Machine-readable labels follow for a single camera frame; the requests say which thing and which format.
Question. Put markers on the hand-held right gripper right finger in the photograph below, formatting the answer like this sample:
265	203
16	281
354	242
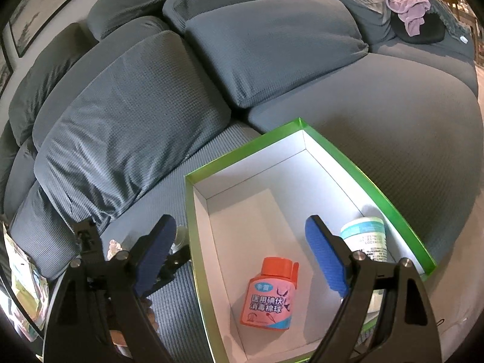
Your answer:
326	257

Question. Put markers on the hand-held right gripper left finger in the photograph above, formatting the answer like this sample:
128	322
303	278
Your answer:
151	257

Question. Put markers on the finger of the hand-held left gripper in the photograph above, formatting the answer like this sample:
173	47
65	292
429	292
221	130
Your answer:
87	238
176	261

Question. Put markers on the white bottle with clear cap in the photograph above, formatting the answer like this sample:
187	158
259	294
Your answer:
180	236

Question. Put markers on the white jar with teal label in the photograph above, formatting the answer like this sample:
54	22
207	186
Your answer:
365	239

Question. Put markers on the orange plastic bottle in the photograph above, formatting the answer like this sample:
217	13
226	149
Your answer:
266	302

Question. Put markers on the green cardboard box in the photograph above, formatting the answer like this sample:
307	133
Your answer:
242	211

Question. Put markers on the person's left hand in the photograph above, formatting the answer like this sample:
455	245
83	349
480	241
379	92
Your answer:
149	315

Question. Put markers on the pale pink knobbly object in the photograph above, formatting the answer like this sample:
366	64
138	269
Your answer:
113	247

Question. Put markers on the colourful printed packet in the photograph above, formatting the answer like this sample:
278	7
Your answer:
22	283

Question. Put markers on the grey sofa cushion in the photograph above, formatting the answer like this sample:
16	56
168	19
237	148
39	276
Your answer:
45	83
124	11
234	0
124	121
272	49

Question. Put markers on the grey sofa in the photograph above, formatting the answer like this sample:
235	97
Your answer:
378	128

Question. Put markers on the black round cushion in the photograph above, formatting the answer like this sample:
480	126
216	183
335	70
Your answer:
431	30

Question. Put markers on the purple cloth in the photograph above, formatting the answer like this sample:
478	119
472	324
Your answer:
410	3

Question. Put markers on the grey green knit throw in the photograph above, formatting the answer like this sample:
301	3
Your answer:
452	20

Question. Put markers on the framed wall picture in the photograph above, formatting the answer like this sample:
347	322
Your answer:
45	11

